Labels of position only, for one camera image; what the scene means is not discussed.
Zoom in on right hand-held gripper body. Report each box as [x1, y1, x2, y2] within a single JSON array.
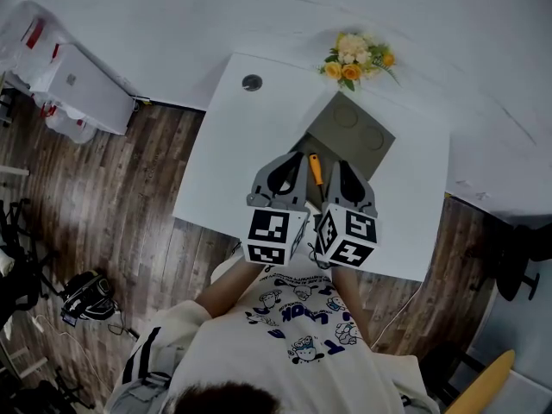
[[313, 203, 381, 269]]

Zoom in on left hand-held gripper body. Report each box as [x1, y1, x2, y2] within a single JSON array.
[[241, 192, 311, 267]]

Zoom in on orange handled screwdriver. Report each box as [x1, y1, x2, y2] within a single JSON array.
[[306, 153, 327, 209]]

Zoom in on grey box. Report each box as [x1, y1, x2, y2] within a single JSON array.
[[288, 91, 397, 215]]

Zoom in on person's right forearm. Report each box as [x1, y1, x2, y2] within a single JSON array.
[[331, 265, 372, 348]]

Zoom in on person's left forearm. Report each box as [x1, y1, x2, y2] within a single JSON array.
[[193, 259, 267, 318]]

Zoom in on yellow and white flower bouquet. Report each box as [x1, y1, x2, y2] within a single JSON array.
[[317, 31, 400, 92]]

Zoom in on white printed t-shirt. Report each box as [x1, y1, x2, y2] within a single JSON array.
[[105, 260, 441, 414]]

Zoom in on black office chair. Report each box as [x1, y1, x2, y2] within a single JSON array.
[[495, 224, 552, 302], [25, 373, 96, 414], [0, 200, 57, 318]]

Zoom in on black backpack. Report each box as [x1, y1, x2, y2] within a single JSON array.
[[60, 270, 116, 325]]

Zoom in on yellow wooden chair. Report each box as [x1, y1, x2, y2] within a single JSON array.
[[446, 349, 517, 414]]

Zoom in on white cabinet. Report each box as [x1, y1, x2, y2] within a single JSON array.
[[29, 43, 135, 136]]

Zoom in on clear plastic bags red print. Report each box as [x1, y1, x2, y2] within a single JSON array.
[[0, 0, 98, 144]]

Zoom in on white cable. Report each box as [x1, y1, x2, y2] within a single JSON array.
[[370, 280, 422, 348]]

